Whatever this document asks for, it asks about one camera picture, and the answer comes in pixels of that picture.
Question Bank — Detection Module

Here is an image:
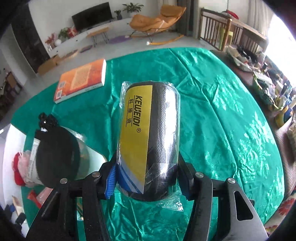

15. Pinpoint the black yellow roll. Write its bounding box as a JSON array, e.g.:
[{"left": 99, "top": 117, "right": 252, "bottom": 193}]
[{"left": 116, "top": 81, "right": 180, "bottom": 202}]

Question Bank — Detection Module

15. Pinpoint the red packet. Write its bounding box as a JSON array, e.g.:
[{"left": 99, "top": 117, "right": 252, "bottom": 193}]
[{"left": 27, "top": 190, "right": 42, "bottom": 209}]

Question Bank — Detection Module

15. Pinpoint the red yarn ball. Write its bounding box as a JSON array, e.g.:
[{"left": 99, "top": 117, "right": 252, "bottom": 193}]
[{"left": 12, "top": 152, "right": 26, "bottom": 186}]

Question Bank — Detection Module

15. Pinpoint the clear jar black lid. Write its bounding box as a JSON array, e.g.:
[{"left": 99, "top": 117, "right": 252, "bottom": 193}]
[{"left": 25, "top": 126, "right": 107, "bottom": 188}]

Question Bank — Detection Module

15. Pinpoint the green satin tablecloth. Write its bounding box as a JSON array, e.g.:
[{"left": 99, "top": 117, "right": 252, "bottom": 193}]
[{"left": 12, "top": 48, "right": 285, "bottom": 223}]

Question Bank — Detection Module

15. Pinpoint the white cardboard box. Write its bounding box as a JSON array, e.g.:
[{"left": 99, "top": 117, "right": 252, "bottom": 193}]
[{"left": 1, "top": 124, "right": 26, "bottom": 187}]

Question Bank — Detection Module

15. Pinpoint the black scrunchie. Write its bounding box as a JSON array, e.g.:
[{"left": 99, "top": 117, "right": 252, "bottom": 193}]
[{"left": 38, "top": 113, "right": 59, "bottom": 132}]

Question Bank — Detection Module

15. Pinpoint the orange book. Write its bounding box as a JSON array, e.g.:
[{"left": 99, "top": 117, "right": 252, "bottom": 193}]
[{"left": 54, "top": 59, "right": 107, "bottom": 103}]

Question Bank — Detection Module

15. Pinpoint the cardboard box on floor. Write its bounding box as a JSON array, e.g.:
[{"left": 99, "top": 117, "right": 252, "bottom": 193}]
[{"left": 38, "top": 55, "right": 61, "bottom": 76}]

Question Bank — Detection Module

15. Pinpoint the red flower vase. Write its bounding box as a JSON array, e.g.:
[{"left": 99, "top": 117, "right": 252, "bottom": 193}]
[{"left": 45, "top": 33, "right": 55, "bottom": 51}]

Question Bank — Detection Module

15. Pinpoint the wooden railing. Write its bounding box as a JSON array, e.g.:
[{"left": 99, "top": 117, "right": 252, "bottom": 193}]
[{"left": 198, "top": 8, "right": 268, "bottom": 53}]

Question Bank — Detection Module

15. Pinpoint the small wooden bench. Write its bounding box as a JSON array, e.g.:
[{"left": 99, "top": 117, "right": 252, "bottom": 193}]
[{"left": 86, "top": 27, "right": 110, "bottom": 47}]

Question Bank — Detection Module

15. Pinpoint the purple round mat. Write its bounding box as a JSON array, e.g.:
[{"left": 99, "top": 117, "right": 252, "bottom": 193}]
[{"left": 109, "top": 35, "right": 132, "bottom": 44}]

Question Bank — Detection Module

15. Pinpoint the dark display cabinet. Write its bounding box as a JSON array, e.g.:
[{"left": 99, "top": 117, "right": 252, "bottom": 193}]
[{"left": 11, "top": 4, "right": 50, "bottom": 73}]

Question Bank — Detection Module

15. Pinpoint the white tv cabinet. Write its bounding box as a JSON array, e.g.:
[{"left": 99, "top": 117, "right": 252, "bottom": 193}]
[{"left": 48, "top": 18, "right": 132, "bottom": 57}]

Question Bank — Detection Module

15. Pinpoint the black television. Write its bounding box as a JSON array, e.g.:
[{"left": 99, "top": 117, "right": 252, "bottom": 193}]
[{"left": 72, "top": 2, "right": 112, "bottom": 31}]

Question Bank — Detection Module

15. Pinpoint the orange rocking lounge chair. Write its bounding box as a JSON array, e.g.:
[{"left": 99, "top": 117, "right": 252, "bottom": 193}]
[{"left": 126, "top": 4, "right": 187, "bottom": 46}]

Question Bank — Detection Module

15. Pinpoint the potted green plant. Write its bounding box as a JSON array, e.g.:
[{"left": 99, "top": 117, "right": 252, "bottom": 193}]
[{"left": 123, "top": 3, "right": 144, "bottom": 17}]

